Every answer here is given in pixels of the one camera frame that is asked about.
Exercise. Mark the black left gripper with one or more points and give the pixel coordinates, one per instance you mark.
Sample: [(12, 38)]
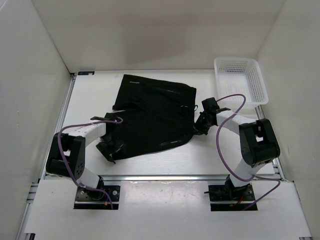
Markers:
[(106, 152)]

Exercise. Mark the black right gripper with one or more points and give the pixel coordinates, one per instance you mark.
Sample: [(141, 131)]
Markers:
[(197, 126)]

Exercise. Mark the black shorts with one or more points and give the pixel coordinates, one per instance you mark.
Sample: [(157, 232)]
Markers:
[(157, 115)]

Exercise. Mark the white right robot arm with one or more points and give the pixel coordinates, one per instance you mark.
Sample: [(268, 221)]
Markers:
[(258, 143)]

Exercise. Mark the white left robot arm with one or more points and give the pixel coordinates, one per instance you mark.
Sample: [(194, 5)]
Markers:
[(67, 154)]

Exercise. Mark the white perforated plastic basket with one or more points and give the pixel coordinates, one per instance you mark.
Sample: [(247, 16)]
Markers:
[(239, 75)]

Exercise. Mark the black corner label tag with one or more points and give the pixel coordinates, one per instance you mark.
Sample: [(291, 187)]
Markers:
[(86, 73)]

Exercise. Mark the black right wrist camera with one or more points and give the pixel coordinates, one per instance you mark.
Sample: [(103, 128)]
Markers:
[(210, 105)]

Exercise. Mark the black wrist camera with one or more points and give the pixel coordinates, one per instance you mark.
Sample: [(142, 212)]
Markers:
[(107, 117), (210, 105)]

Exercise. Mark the aluminium table edge rail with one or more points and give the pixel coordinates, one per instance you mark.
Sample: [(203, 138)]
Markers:
[(202, 177)]

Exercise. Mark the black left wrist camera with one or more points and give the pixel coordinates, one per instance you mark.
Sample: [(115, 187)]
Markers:
[(107, 117)]

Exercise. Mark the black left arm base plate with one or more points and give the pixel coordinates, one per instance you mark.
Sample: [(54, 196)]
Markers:
[(95, 200)]

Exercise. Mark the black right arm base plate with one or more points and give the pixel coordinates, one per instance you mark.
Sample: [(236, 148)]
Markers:
[(224, 198)]

